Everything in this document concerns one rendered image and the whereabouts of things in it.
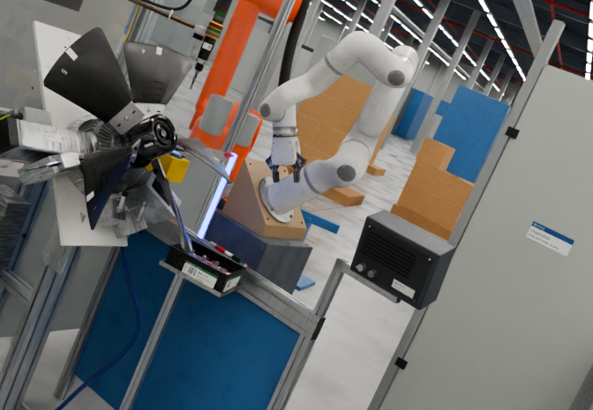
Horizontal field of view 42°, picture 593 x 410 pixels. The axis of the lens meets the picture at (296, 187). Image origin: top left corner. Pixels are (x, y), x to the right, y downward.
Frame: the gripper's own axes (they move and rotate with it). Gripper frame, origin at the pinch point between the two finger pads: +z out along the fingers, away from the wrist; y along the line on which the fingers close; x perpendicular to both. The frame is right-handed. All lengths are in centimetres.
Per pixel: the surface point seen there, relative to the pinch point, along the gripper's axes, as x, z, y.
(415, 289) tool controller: 26, 30, -58
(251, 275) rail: 23.6, 30.6, 0.5
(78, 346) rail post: 28, 62, 79
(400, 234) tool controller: 27, 14, -54
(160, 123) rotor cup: 61, -21, 5
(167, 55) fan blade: 42, -42, 17
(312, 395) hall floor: -106, 121, 53
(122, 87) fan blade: 70, -31, 10
